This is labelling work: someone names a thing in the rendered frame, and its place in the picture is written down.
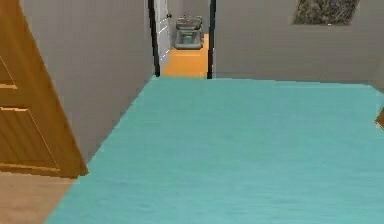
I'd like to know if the grey mottled wall picture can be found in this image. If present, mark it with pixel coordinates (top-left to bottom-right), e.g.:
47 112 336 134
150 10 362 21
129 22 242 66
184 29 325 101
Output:
292 0 362 26

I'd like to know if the brown wooden furniture corner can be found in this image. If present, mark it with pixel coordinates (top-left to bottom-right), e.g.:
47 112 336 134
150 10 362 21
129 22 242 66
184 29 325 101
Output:
375 107 384 130

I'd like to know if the white room door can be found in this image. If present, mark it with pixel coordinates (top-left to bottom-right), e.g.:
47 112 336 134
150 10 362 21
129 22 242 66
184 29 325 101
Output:
154 0 172 64

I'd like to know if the brown wooden room door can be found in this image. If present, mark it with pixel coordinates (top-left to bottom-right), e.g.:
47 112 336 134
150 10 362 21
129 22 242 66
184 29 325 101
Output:
0 0 89 179

